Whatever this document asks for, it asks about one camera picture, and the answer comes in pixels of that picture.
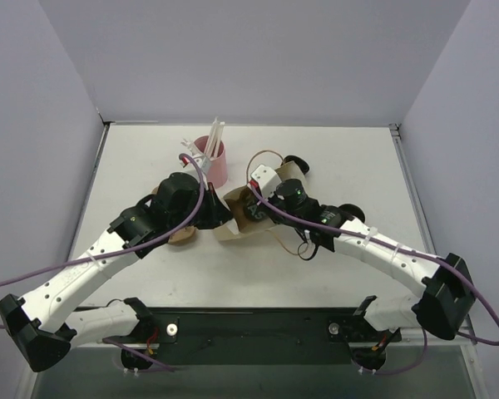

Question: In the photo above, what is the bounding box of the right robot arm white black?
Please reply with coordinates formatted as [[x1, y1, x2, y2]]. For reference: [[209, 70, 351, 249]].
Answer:
[[268, 179, 475, 340]]

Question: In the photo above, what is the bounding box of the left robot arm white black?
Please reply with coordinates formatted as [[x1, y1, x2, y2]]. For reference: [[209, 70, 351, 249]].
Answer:
[[0, 172, 233, 372]]

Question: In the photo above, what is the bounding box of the white paper straw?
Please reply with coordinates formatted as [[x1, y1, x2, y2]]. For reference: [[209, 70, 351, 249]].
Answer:
[[211, 121, 225, 160], [203, 117, 220, 159]]

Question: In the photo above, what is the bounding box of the stack of black lids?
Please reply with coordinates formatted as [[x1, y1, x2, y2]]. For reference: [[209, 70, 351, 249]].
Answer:
[[282, 155, 310, 175]]

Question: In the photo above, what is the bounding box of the pink straw holder cup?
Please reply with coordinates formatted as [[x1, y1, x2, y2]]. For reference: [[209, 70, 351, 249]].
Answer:
[[202, 142, 228, 189]]

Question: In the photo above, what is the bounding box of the dark translucent coffee cup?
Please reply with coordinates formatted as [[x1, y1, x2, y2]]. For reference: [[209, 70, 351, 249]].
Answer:
[[242, 195, 268, 223]]

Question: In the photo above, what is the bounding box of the brown paper bag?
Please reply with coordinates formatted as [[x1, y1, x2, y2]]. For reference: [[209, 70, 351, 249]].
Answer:
[[213, 149, 310, 256]]

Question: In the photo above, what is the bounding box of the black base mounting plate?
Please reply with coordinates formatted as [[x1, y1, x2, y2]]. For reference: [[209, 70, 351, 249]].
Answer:
[[116, 308, 402, 367]]

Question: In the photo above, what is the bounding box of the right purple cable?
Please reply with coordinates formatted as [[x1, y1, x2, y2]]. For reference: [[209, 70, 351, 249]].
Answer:
[[251, 185, 499, 376]]

